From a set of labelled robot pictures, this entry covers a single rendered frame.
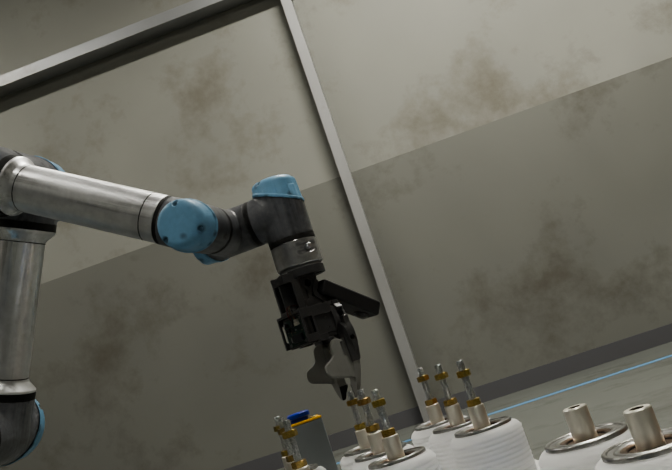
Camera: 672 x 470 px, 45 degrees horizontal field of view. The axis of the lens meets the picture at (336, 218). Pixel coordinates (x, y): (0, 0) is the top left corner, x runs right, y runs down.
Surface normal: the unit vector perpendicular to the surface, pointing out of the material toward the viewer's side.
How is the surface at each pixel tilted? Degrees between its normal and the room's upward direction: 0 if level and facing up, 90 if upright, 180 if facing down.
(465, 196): 90
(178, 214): 90
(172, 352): 90
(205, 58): 90
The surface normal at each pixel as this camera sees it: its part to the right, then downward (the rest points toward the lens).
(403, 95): -0.15, -0.13
